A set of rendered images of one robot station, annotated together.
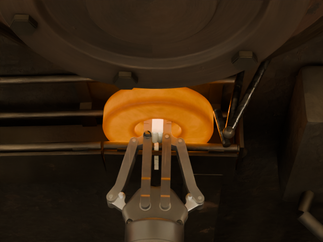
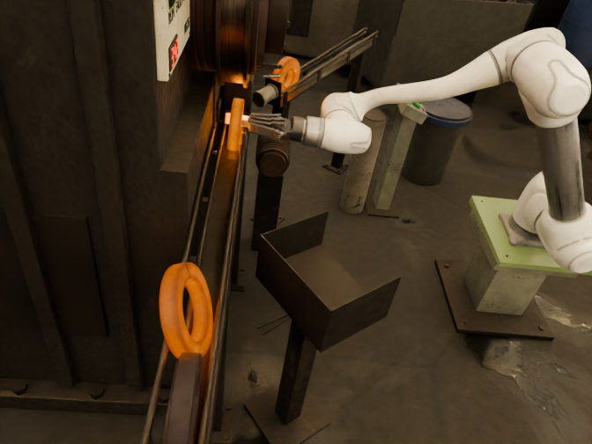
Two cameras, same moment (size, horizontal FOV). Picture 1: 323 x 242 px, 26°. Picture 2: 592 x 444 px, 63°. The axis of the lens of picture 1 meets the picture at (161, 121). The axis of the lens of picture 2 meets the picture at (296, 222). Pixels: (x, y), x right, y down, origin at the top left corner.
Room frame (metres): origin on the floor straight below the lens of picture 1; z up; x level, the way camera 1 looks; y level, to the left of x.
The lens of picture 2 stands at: (0.49, 1.34, 1.44)
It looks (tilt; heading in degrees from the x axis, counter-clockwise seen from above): 38 degrees down; 262
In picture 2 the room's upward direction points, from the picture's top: 9 degrees clockwise
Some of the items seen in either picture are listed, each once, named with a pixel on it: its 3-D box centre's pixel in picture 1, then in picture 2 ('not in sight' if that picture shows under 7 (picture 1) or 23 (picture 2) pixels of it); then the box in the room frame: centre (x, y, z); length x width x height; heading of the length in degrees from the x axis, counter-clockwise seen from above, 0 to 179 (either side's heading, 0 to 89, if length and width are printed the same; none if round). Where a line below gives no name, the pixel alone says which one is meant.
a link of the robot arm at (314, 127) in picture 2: not in sight; (311, 131); (0.31, 0.01, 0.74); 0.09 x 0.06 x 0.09; 89
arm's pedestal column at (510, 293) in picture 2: not in sight; (503, 273); (-0.58, -0.04, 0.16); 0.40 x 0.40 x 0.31; 88
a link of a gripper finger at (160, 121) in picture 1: (160, 116); not in sight; (0.54, 0.00, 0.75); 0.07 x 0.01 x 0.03; 179
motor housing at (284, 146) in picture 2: not in sight; (268, 191); (0.40, -0.32, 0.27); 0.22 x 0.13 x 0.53; 89
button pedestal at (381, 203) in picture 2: not in sight; (395, 154); (-0.21, -0.66, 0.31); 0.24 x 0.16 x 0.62; 89
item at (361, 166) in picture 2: not in sight; (361, 164); (-0.05, -0.62, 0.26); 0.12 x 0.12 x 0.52
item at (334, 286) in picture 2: not in sight; (307, 351); (0.30, 0.54, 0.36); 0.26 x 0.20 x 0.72; 124
